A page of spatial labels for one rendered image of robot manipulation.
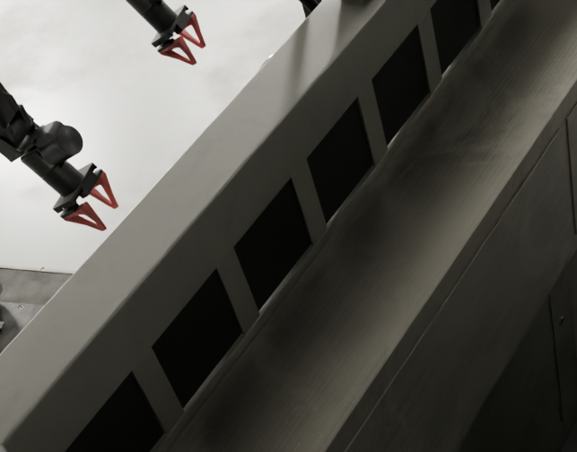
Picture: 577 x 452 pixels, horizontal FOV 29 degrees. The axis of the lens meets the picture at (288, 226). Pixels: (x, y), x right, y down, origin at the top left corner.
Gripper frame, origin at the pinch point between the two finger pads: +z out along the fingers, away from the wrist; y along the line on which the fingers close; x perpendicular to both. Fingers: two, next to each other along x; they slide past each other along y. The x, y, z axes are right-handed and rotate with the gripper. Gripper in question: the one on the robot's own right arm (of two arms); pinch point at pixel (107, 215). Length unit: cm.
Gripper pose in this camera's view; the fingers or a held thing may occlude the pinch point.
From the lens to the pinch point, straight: 218.8
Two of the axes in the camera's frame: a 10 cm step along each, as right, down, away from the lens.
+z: 6.6, 6.3, 4.2
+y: 2.9, -7.2, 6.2
